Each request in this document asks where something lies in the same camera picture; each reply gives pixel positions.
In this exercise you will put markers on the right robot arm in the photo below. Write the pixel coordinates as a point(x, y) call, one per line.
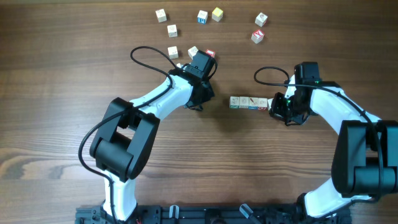
point(364, 166)

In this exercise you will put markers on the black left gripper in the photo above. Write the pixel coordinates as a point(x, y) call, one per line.
point(210, 94)

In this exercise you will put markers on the wooden block plain back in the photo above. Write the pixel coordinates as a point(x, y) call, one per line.
point(244, 102)

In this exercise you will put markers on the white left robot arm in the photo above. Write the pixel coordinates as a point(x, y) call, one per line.
point(123, 140)

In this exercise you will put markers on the wooden block blue D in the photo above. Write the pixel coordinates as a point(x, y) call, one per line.
point(262, 103)

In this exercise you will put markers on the wooden block yellow top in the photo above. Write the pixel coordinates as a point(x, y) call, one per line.
point(202, 17)

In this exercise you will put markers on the wooden block red 9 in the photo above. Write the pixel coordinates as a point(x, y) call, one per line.
point(261, 19)

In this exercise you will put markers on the wooden block red X top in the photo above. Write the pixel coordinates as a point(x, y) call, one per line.
point(257, 36)

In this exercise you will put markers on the wooden block far left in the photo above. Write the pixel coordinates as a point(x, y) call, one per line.
point(161, 15)

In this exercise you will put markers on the black mounting rail base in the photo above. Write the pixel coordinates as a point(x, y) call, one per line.
point(278, 214)

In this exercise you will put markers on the wooden block yellow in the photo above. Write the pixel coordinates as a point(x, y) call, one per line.
point(202, 17)
point(217, 14)

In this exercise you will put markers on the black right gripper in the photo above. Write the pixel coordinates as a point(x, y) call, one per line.
point(277, 111)

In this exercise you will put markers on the wooden block blue side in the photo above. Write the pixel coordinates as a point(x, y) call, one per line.
point(192, 51)

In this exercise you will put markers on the wooden block green top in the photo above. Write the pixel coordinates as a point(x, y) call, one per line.
point(269, 101)

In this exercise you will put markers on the wooden block red side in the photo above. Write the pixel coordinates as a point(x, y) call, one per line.
point(173, 52)

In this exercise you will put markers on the wooden block green side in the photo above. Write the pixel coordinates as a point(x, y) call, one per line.
point(234, 102)

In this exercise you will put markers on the wooden block yellow back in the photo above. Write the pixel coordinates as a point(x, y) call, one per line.
point(217, 14)

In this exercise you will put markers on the wooden block green J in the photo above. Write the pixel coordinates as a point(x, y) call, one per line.
point(172, 31)

